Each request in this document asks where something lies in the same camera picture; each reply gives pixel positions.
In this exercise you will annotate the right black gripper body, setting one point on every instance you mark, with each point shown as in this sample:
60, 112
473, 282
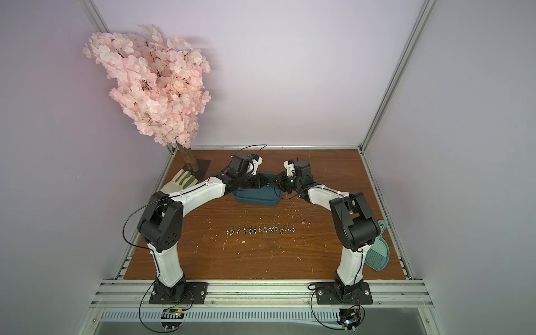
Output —
289, 182

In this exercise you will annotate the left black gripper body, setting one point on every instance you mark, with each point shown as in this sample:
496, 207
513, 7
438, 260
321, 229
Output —
249, 181

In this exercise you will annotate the teal plastic storage box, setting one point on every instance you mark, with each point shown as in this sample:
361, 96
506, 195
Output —
268, 195

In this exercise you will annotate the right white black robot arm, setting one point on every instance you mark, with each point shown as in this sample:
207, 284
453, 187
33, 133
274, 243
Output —
354, 221

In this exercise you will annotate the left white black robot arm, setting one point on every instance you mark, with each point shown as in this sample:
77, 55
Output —
162, 221

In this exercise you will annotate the white green work glove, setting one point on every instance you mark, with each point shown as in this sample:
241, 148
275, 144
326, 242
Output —
182, 180

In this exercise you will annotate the teal plastic dustpan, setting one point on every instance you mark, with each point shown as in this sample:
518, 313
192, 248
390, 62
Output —
378, 255

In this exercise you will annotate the pink artificial blossom tree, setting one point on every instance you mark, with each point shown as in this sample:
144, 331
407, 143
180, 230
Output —
159, 84

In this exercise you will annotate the right small circuit board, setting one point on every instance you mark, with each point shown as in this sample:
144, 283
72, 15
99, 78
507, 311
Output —
350, 318

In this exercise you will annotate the small circuit board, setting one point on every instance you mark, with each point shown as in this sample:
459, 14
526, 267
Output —
171, 319
350, 318

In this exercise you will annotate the left small circuit board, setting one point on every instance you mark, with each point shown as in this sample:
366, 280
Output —
171, 319

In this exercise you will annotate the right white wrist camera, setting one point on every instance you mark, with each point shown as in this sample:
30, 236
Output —
290, 167

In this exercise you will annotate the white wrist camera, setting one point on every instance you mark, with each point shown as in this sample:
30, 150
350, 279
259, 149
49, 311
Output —
290, 167
255, 162

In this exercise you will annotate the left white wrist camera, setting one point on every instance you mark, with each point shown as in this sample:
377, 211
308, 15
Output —
255, 162

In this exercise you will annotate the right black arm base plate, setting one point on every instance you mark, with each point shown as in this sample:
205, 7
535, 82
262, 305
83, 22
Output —
334, 292

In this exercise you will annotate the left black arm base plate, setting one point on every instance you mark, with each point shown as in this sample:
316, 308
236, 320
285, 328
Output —
181, 293

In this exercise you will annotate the aluminium front rail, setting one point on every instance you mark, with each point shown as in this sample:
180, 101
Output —
263, 293

